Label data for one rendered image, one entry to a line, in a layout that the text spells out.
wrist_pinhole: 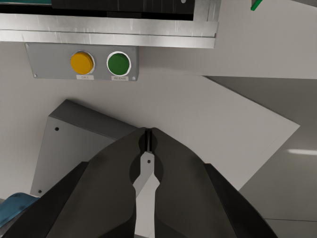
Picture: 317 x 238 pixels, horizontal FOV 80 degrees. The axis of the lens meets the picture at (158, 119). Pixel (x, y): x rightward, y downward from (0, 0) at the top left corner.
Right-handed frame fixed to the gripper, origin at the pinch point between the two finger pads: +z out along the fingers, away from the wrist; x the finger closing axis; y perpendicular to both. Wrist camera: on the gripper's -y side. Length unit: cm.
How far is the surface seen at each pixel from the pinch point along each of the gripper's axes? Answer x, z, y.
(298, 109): 116, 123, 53
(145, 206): -2, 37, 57
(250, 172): 34, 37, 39
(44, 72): -21.5, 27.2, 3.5
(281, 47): 31.1, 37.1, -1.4
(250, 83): 72, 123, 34
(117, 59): -6.6, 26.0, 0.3
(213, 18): 10.8, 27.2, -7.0
